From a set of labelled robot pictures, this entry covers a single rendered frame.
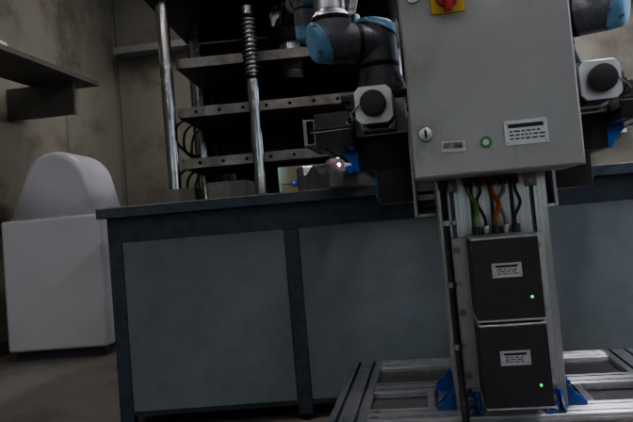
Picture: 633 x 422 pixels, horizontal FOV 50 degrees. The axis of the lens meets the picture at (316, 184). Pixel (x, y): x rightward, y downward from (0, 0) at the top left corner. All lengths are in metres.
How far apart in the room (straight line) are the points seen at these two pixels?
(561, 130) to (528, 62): 0.15
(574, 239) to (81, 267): 2.83
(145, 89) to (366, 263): 4.41
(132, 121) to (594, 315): 4.87
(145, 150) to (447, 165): 5.20
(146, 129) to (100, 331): 2.67
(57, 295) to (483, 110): 3.31
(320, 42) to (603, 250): 1.24
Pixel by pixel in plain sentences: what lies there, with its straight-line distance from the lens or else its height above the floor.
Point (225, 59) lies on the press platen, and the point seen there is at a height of 1.51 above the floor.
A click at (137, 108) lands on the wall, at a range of 6.50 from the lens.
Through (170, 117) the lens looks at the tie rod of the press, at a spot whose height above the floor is 1.24.
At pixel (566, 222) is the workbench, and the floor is 0.61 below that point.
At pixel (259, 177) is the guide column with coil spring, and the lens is 3.20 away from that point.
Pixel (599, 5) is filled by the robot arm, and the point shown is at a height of 1.20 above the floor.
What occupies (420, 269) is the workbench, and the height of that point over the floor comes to 0.49.
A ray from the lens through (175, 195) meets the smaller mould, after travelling 2.67.
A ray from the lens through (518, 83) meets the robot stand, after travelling 1.43.
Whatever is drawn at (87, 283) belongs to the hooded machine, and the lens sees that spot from 4.23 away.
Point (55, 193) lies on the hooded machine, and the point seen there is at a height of 0.98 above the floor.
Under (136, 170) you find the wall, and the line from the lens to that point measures 6.45.
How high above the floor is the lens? 0.70
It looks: 3 degrees up
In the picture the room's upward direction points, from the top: 5 degrees counter-clockwise
